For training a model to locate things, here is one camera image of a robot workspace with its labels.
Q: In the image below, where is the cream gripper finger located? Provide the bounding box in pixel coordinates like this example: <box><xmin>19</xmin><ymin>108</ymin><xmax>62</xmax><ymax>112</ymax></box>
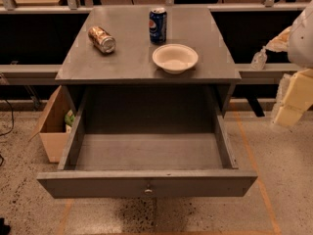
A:
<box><xmin>265</xmin><ymin>26</ymin><xmax>291</xmax><ymax>52</ymax></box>
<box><xmin>273</xmin><ymin>69</ymin><xmax>313</xmax><ymax>127</ymax></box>

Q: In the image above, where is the blue pepsi can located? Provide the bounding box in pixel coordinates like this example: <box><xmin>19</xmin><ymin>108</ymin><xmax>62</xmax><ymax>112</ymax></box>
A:
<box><xmin>149</xmin><ymin>7</ymin><xmax>167</xmax><ymax>44</ymax></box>

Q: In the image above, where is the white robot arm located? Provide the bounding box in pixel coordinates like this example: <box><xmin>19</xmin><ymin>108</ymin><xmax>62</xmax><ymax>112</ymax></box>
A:
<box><xmin>265</xmin><ymin>1</ymin><xmax>313</xmax><ymax>127</ymax></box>

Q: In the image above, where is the metal drawer knob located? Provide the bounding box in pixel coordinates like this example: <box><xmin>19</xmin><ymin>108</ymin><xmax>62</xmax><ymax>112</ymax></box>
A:
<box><xmin>144</xmin><ymin>186</ymin><xmax>153</xmax><ymax>195</ymax></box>

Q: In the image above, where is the gold brown soda can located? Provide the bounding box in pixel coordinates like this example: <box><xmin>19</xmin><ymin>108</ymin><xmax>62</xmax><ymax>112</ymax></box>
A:
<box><xmin>88</xmin><ymin>26</ymin><xmax>116</xmax><ymax>54</ymax></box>

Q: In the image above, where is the grey open top drawer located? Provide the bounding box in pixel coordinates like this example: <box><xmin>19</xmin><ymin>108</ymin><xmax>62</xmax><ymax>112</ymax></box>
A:
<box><xmin>37</xmin><ymin>86</ymin><xmax>257</xmax><ymax>199</ymax></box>

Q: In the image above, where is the clear sanitizer bottle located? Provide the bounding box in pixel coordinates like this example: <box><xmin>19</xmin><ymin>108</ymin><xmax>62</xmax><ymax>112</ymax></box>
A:
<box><xmin>250</xmin><ymin>47</ymin><xmax>267</xmax><ymax>71</ymax></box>

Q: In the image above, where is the white paper bowl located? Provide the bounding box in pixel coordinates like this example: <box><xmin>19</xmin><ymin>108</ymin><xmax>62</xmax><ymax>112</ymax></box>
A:
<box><xmin>152</xmin><ymin>44</ymin><xmax>199</xmax><ymax>74</ymax></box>

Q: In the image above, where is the grey cabinet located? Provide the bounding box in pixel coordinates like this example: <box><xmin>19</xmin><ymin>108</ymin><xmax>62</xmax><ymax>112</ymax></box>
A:
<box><xmin>56</xmin><ymin>5</ymin><xmax>241</xmax><ymax>111</ymax></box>

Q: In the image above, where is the green bag in box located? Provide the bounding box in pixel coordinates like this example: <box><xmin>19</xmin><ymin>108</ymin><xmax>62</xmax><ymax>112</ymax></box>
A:
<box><xmin>65</xmin><ymin>110</ymin><xmax>75</xmax><ymax>126</ymax></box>

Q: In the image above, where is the cardboard box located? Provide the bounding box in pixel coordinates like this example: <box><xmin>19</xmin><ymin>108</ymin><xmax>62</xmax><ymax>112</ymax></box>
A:
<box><xmin>30</xmin><ymin>86</ymin><xmax>76</xmax><ymax>163</ymax></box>

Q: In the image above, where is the black cable on floor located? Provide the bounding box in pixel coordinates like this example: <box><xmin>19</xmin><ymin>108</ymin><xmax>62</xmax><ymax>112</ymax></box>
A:
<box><xmin>0</xmin><ymin>98</ymin><xmax>16</xmax><ymax>166</ymax></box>

